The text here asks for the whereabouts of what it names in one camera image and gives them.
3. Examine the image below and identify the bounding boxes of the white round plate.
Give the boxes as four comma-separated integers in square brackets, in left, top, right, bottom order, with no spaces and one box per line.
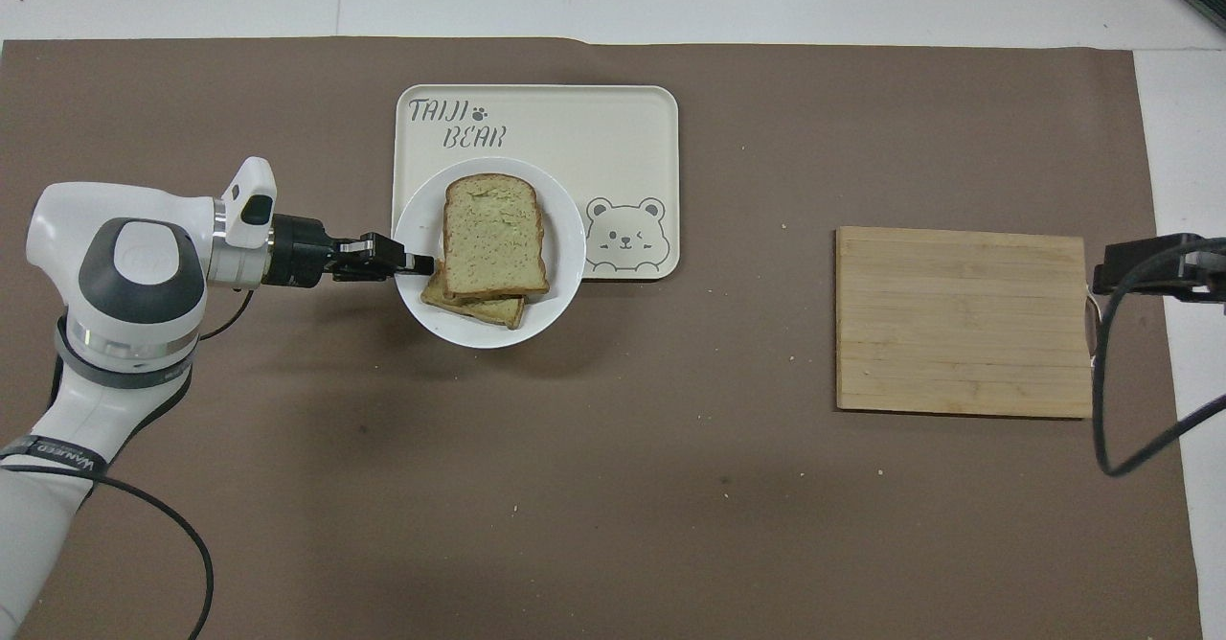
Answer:
[393,157,587,351]

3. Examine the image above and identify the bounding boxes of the wooden cutting board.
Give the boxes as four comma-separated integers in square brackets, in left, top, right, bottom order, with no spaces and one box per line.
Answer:
[834,226,1096,421]

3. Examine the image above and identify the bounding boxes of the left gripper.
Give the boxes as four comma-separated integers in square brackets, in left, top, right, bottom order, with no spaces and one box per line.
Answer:
[262,214,339,289]

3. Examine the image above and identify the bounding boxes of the black cable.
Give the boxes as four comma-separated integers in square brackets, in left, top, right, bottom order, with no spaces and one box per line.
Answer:
[1092,238,1226,478]
[0,286,256,640]

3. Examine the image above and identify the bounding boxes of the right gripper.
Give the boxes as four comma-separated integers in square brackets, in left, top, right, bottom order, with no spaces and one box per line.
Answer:
[1188,236,1226,304]

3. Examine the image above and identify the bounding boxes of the toasted bread slice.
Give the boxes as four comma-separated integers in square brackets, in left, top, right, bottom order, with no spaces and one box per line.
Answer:
[420,262,528,331]
[441,173,552,302]

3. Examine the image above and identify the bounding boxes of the cream tray with bear print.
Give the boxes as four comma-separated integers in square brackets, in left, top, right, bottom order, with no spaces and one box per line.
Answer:
[392,85,680,283]

